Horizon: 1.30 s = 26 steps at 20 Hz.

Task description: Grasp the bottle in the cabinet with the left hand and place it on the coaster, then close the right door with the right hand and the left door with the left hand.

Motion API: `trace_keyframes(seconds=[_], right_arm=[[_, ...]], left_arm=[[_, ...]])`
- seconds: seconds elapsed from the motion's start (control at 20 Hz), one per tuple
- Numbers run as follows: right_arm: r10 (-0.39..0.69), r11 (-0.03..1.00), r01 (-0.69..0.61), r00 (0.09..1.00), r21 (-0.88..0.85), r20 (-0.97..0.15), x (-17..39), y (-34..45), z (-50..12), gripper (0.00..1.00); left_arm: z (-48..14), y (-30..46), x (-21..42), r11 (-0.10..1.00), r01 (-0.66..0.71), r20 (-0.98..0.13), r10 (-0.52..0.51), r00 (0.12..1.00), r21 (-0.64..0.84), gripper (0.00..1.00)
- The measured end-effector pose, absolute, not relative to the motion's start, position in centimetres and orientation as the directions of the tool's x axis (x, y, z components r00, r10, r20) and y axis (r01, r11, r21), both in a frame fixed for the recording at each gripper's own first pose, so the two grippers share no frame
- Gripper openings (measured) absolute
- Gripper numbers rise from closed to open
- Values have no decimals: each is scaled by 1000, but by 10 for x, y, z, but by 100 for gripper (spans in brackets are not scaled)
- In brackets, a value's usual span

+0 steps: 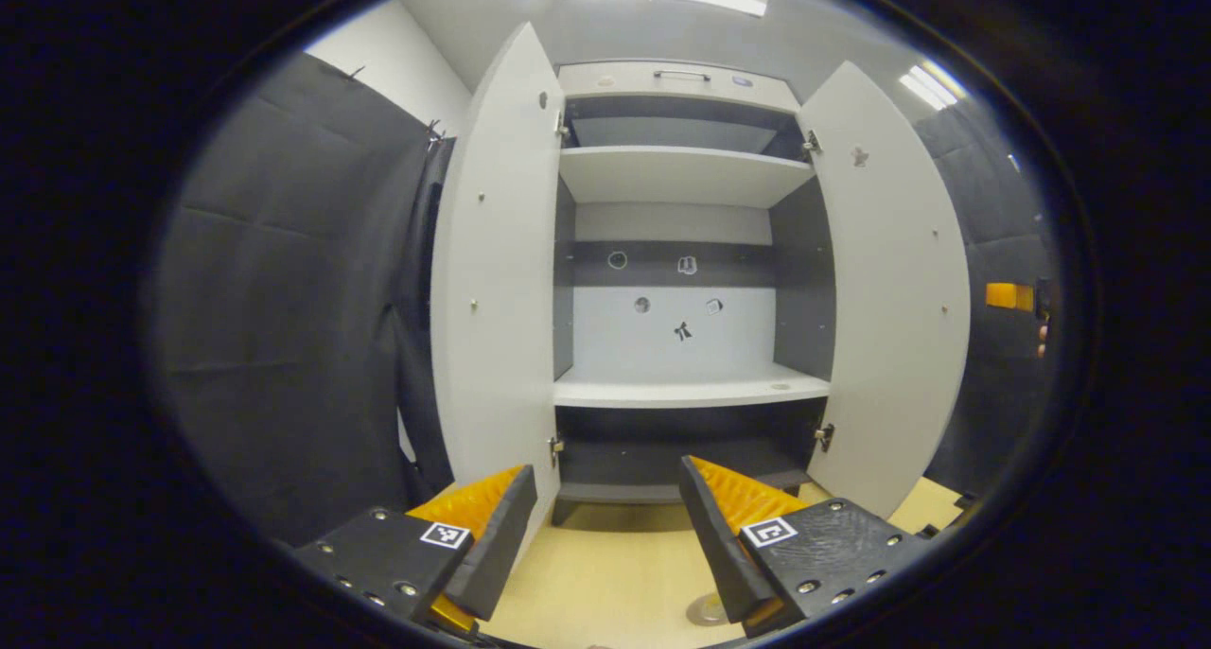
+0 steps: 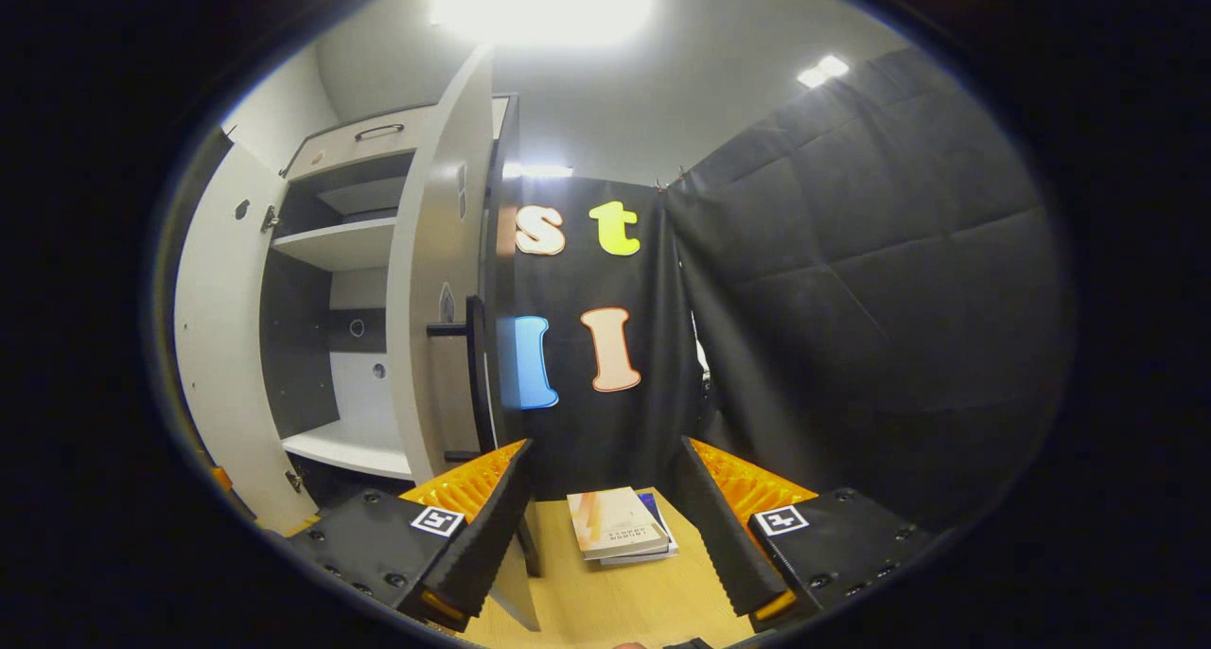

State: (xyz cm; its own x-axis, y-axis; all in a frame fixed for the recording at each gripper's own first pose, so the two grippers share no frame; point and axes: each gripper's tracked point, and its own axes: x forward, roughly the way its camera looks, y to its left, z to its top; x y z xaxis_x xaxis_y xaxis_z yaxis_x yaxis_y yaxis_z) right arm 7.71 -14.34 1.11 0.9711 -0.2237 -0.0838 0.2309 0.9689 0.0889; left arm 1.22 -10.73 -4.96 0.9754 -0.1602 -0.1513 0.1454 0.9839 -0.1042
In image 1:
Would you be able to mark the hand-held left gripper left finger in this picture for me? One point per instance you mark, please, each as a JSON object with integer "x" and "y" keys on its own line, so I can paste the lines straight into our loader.
{"x": 501, "y": 545}

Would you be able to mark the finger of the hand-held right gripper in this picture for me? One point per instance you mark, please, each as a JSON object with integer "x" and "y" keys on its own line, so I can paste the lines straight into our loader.
{"x": 1005, "y": 296}

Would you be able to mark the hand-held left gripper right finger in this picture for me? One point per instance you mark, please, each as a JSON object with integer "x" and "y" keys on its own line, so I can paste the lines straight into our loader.
{"x": 719, "y": 545}

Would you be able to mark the clear glass bottle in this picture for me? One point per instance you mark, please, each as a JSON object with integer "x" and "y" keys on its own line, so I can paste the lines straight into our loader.
{"x": 705, "y": 611}

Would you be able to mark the grey cabinet door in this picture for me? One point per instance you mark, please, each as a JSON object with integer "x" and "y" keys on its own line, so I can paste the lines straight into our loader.
{"x": 899, "y": 299}
{"x": 497, "y": 299}

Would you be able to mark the metal door hinge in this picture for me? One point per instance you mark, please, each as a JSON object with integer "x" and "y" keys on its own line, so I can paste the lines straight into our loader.
{"x": 562, "y": 129}
{"x": 555, "y": 450}
{"x": 825, "y": 436}
{"x": 812, "y": 143}

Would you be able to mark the black backdrop cloth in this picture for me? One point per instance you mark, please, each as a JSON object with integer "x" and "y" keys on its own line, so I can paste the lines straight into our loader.
{"x": 284, "y": 299}

